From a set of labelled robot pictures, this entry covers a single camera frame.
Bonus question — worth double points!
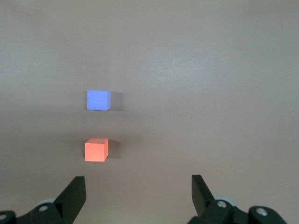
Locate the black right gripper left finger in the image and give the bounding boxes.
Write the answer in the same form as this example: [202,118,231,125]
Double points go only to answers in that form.
[0,175,87,224]

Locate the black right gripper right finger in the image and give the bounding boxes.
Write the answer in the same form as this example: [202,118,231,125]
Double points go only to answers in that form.
[187,174,287,224]

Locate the orange foam cube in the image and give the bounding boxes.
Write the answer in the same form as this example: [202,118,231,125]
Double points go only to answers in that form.
[84,138,109,162]

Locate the purple foam cube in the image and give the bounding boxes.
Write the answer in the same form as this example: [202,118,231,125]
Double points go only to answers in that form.
[86,90,111,112]

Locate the brown table cover mat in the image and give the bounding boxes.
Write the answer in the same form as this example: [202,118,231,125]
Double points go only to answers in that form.
[0,0,299,224]

